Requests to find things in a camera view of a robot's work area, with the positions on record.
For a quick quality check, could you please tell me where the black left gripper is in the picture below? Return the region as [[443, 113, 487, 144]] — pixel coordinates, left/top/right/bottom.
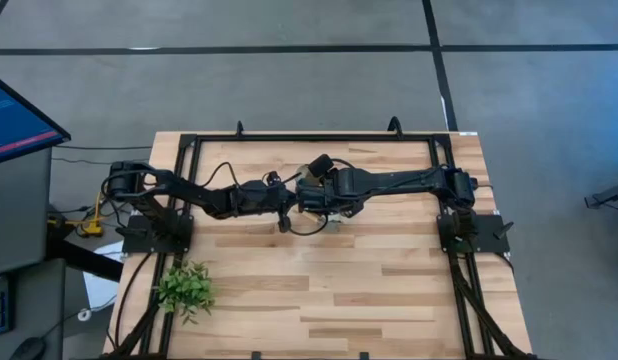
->
[[231, 171, 298, 235]]

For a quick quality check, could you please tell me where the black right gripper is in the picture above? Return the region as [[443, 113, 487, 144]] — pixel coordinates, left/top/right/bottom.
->
[[294, 153, 366, 219]]

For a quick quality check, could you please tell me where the beige canvas bag green trim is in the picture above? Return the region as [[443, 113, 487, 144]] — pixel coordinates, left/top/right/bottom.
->
[[294, 163, 343, 235]]

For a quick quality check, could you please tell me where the green artificial plant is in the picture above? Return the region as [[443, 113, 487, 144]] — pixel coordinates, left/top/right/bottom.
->
[[155, 258, 218, 326]]

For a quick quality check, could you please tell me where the yellow connector plug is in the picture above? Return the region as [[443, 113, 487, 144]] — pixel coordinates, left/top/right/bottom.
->
[[77, 192, 106, 238]]

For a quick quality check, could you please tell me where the white paper sheet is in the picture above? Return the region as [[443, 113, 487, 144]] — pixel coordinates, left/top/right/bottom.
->
[[82, 240, 125, 311]]

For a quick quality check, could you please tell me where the black desk leg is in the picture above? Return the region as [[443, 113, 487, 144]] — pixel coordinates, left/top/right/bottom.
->
[[46, 234, 125, 282]]

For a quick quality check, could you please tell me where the grey computer cabinet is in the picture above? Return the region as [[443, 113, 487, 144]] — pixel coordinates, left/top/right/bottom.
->
[[0, 147, 54, 277]]

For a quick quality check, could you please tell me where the computer monitor blue screen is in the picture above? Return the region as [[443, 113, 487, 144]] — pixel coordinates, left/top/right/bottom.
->
[[0, 71, 72, 167]]

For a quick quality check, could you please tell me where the black computer mouse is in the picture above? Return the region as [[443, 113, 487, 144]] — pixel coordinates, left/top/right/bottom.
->
[[8, 336, 47, 360]]

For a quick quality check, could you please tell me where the black floor stand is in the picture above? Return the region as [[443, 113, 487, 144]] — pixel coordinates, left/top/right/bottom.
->
[[583, 179, 618, 215]]

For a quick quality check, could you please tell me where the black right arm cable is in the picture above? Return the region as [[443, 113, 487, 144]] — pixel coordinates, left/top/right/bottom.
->
[[287, 213, 331, 237]]

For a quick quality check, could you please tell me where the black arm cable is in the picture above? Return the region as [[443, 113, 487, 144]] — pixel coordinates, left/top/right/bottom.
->
[[287, 213, 331, 237], [196, 160, 240, 190]]

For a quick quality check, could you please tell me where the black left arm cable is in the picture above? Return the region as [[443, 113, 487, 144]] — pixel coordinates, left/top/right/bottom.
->
[[196, 160, 240, 190]]

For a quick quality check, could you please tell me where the black aluminium table frame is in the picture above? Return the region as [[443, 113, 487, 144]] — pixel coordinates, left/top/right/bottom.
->
[[101, 130, 538, 360]]

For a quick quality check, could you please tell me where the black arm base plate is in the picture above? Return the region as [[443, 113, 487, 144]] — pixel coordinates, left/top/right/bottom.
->
[[436, 212, 510, 254], [121, 214, 194, 255]]

